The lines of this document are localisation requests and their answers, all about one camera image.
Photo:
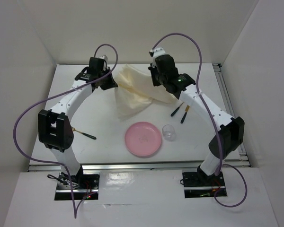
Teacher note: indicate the gold knife green handle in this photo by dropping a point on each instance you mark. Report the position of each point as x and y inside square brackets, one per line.
[185, 114]

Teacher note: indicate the cream cloth placemat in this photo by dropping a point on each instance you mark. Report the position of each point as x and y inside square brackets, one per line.
[135, 92]

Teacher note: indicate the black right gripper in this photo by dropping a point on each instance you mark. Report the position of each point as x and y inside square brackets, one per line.
[153, 70]

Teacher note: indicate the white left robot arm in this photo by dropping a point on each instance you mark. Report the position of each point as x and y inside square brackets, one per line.
[54, 125]

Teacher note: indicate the gold spoon green handle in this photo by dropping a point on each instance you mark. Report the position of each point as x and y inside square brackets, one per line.
[176, 110]

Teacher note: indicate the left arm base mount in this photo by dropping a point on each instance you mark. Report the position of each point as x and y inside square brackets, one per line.
[88, 187]

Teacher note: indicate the gold fork green handle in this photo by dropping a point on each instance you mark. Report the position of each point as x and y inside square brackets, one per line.
[84, 134]

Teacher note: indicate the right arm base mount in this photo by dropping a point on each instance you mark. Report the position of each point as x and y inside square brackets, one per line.
[194, 187]

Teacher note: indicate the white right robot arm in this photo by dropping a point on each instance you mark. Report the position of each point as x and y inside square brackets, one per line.
[229, 131]

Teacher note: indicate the pink round plate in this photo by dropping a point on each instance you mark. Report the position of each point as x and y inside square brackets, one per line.
[143, 139]

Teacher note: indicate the aluminium front frame rail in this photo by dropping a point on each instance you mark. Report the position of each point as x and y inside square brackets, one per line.
[126, 166]

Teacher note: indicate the aluminium right frame rail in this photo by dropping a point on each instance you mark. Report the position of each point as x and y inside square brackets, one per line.
[229, 99]

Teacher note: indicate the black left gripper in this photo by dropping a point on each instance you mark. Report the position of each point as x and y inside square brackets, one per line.
[110, 84]

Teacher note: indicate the aluminium frame rail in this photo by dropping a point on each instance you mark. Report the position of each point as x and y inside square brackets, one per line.
[229, 99]
[126, 166]

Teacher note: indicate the clear plastic cup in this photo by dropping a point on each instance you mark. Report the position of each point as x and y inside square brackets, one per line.
[168, 132]

